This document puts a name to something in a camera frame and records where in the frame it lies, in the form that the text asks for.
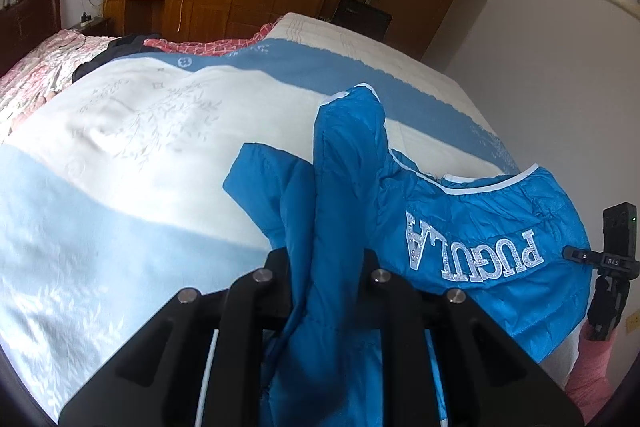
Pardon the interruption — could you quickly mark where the blue puffer jacket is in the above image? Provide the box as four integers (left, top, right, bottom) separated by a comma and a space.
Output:
224, 84, 591, 426

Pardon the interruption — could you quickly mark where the black gloved right hand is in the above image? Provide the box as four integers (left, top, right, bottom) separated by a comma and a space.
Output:
587, 275, 630, 341

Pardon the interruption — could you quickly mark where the dark wooden headboard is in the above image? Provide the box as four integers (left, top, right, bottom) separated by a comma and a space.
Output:
0, 0, 62, 75

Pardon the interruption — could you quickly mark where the wooden desk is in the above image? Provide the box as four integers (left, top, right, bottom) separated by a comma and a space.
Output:
102, 0, 194, 42

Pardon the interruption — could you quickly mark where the pink sleeved right forearm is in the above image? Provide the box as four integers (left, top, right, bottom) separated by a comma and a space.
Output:
565, 322, 615, 424

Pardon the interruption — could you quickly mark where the white and blue bedspread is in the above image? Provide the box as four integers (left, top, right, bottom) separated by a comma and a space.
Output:
1, 14, 527, 421

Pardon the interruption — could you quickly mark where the dark garment on bed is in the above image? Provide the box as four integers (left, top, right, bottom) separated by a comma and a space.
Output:
72, 34, 160, 83

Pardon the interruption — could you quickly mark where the black box by wardrobe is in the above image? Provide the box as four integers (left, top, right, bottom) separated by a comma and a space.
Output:
331, 0, 392, 41

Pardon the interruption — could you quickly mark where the pink checked quilt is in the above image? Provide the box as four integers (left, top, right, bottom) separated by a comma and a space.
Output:
1, 23, 274, 139

